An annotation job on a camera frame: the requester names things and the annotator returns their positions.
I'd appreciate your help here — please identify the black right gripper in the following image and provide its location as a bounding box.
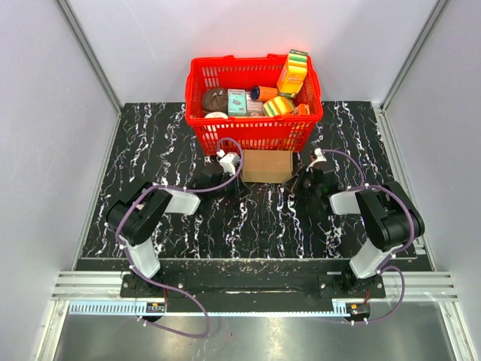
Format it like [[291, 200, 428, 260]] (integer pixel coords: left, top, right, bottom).
[[282, 165, 322, 199]]

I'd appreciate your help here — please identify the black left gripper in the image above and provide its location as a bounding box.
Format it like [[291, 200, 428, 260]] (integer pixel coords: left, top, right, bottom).
[[210, 170, 251, 202]]

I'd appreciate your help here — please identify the brown cardboard box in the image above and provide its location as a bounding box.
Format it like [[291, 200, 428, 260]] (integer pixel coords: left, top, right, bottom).
[[242, 150, 293, 184]]

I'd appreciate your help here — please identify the red plastic shopping basket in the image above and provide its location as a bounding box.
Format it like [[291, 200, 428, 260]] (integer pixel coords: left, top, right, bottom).
[[185, 54, 323, 155]]

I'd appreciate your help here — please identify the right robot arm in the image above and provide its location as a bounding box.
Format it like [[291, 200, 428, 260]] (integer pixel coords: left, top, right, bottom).
[[286, 162, 425, 298]]

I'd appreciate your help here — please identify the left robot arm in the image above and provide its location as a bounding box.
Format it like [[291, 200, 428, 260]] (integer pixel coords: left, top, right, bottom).
[[106, 164, 240, 298]]

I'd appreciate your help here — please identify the pink small box in basket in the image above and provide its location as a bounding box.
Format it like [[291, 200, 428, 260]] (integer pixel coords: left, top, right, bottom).
[[246, 92, 265, 117]]

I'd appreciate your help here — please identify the teal snack box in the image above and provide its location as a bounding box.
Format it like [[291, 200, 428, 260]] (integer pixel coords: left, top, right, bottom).
[[227, 89, 247, 117]]

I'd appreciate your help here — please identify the yellow green striped box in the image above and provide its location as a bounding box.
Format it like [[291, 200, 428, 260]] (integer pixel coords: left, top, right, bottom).
[[262, 96, 295, 117]]

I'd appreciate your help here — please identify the white round lid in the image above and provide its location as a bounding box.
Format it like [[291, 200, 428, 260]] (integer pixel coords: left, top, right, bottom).
[[204, 111, 228, 119]]

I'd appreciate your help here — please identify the brown round cookie pack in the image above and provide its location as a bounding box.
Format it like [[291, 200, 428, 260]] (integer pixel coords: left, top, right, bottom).
[[201, 87, 228, 113]]

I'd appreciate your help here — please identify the small orange packet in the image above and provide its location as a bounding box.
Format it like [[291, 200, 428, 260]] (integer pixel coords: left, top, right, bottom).
[[291, 104, 310, 116]]

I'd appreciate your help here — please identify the orange tube with blue cap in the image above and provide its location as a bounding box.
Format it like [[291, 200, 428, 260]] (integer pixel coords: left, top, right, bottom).
[[250, 86, 279, 102]]

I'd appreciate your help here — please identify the tall orange yellow carton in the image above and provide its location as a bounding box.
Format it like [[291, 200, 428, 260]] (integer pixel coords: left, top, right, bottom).
[[276, 49, 308, 99]]

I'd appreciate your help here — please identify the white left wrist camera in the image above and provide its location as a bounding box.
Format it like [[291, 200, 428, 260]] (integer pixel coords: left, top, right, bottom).
[[216, 150, 241, 176]]

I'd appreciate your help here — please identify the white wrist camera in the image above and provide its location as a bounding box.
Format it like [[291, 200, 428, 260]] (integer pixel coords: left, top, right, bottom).
[[307, 148, 327, 172], [216, 150, 241, 176]]

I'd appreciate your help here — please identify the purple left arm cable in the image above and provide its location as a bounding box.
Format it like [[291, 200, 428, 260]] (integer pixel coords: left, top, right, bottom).
[[114, 137, 245, 338]]

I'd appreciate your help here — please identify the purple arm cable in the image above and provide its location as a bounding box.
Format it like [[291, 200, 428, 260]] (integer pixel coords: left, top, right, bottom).
[[319, 149, 416, 325], [114, 137, 245, 338]]

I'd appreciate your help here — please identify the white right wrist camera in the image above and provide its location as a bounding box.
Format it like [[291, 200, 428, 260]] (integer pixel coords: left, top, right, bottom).
[[307, 148, 327, 172]]

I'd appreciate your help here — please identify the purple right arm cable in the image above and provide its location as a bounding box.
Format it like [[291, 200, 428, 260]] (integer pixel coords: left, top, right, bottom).
[[319, 149, 416, 325]]

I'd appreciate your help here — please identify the aluminium frame rail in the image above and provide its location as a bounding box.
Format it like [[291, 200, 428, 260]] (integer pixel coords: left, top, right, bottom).
[[55, 0, 123, 111]]

